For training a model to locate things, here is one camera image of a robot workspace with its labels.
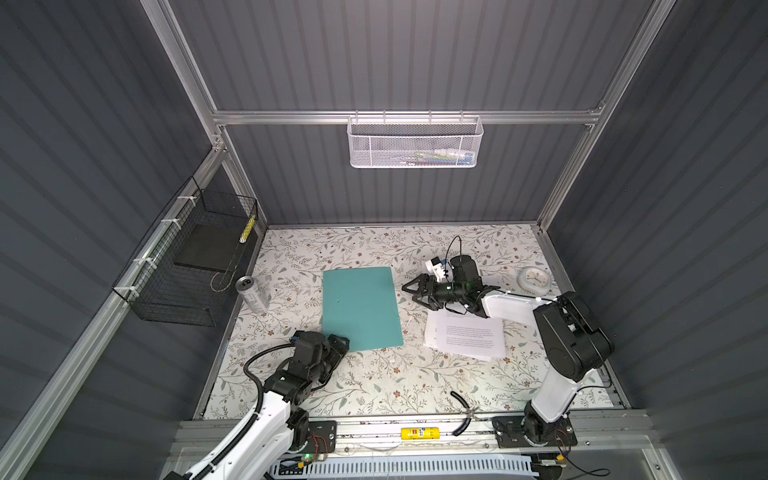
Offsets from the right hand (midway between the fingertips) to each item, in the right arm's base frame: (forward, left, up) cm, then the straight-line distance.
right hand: (410, 296), depth 87 cm
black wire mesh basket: (-4, +56, +19) cm, 59 cm away
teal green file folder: (+3, +16, -12) cm, 20 cm away
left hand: (-13, +19, -7) cm, 24 cm away
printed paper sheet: (-7, -16, -11) cm, 21 cm away
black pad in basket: (+4, +53, +19) cm, 57 cm away
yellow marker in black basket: (+11, +45, +18) cm, 50 cm away
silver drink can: (0, +47, 0) cm, 47 cm away
